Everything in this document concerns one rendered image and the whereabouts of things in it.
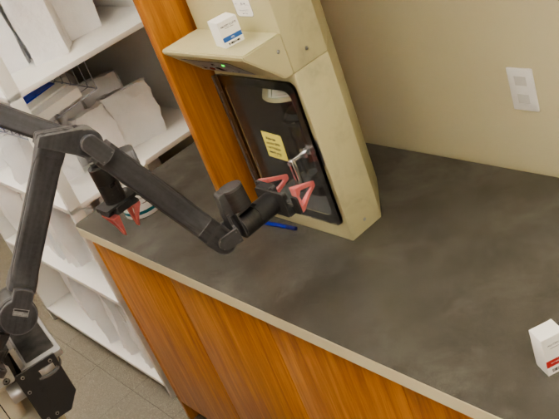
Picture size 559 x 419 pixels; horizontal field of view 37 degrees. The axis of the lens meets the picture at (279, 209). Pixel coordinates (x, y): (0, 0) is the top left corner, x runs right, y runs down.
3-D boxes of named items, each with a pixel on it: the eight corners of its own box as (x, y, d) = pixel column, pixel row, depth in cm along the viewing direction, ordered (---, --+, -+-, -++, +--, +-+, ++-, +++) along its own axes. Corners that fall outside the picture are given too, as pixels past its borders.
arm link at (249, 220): (235, 239, 192) (249, 241, 188) (222, 214, 190) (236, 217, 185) (256, 222, 195) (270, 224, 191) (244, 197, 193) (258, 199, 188)
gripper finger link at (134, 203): (151, 222, 218) (136, 193, 214) (131, 238, 215) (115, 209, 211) (138, 218, 223) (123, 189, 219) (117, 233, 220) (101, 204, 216)
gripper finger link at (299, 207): (295, 167, 197) (268, 189, 193) (316, 172, 192) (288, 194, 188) (304, 190, 200) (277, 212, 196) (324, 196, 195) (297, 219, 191)
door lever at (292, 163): (318, 181, 201) (311, 179, 203) (306, 149, 196) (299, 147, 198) (303, 194, 198) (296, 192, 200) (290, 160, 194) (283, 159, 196)
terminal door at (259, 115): (267, 202, 228) (215, 72, 208) (344, 225, 205) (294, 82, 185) (265, 204, 227) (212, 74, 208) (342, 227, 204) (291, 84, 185)
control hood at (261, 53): (210, 65, 208) (195, 28, 203) (294, 73, 184) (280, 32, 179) (176, 86, 203) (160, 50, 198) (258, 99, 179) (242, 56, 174)
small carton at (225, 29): (234, 36, 188) (225, 12, 185) (244, 39, 183) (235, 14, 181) (216, 46, 186) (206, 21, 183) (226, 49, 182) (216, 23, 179)
